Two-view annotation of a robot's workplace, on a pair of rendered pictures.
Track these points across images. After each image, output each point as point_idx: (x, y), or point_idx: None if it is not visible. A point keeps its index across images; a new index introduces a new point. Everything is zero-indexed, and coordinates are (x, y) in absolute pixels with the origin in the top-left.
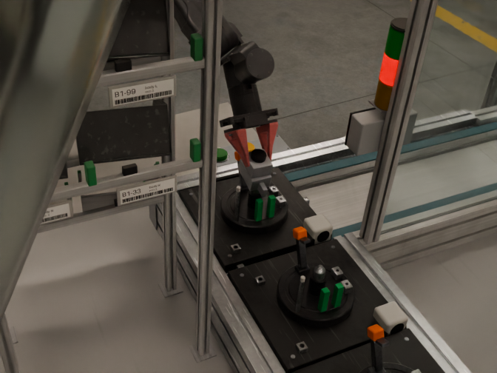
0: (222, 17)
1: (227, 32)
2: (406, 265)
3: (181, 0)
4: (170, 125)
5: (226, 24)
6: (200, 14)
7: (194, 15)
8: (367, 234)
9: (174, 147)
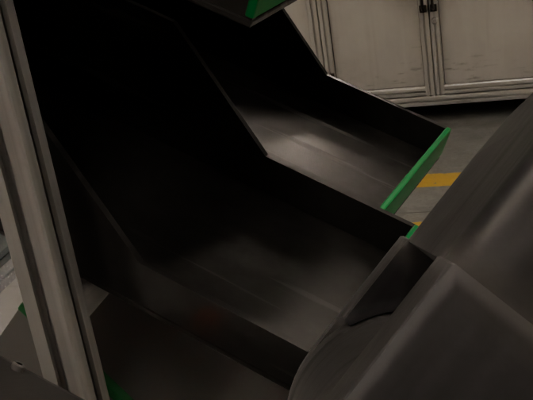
0: (421, 298)
1: (324, 398)
2: None
3: None
4: (29, 255)
5: (371, 357)
6: (488, 163)
7: (489, 147)
8: None
9: (36, 349)
